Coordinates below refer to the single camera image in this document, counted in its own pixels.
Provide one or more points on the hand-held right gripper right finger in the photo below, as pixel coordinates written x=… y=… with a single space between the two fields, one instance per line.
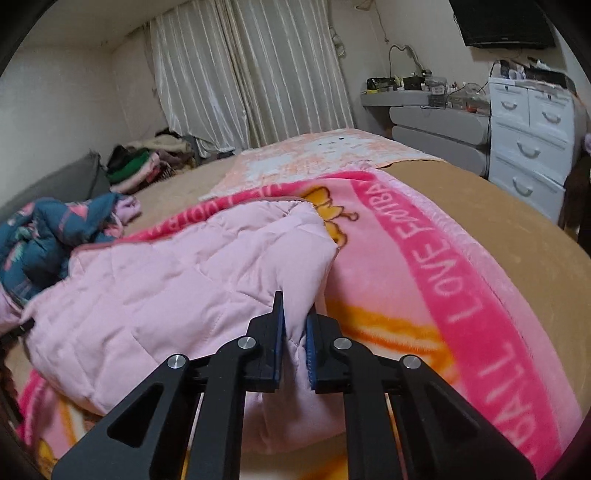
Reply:
x=312 y=357

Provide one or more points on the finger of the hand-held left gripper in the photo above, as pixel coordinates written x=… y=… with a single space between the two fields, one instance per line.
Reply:
x=27 y=326

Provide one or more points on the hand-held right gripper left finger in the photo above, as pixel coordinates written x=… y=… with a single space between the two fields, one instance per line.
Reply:
x=277 y=344

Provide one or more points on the pink quilted jacket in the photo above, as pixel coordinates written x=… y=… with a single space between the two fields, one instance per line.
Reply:
x=161 y=300

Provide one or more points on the pile of folded clothes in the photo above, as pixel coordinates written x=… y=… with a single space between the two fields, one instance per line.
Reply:
x=143 y=161

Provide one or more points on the blue floral comforter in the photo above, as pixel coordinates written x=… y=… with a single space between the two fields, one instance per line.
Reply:
x=51 y=230

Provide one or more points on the pink printed blanket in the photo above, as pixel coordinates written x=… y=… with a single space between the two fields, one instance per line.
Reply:
x=415 y=286

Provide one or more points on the grey pillow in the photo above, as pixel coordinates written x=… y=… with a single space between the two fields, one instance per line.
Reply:
x=51 y=180

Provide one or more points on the lilac garment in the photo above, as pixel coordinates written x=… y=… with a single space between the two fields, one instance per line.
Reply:
x=127 y=207

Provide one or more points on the peach patterned blanket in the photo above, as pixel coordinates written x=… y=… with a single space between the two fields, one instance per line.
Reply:
x=300 y=157

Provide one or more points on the bed with tan sheet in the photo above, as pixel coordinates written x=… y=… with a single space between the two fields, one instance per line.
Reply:
x=485 y=203

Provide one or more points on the grey vanity shelf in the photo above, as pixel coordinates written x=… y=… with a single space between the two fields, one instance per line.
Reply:
x=434 y=120

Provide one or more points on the cream window curtain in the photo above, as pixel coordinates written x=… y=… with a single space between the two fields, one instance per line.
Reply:
x=249 y=69

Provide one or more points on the clutter of small desk items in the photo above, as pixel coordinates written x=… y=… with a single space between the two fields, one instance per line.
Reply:
x=434 y=87

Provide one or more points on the white gooseneck holder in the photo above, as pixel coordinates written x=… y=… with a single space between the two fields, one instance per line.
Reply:
x=392 y=60

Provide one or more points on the white drawer cabinet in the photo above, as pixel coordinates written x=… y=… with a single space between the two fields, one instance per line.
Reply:
x=526 y=134

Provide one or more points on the dark cloth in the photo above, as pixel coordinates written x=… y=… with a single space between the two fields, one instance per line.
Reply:
x=577 y=194

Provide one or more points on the black television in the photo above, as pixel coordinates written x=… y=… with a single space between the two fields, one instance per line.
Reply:
x=503 y=23

